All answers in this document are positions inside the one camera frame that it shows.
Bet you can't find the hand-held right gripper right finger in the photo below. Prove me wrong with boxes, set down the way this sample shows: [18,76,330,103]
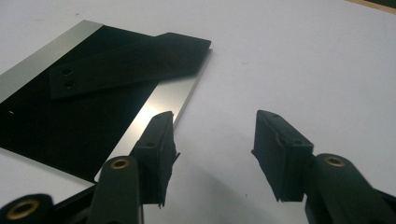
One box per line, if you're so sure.
[250,109,315,203]

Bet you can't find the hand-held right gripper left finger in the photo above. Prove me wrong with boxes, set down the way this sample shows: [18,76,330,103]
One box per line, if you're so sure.
[130,110,181,208]

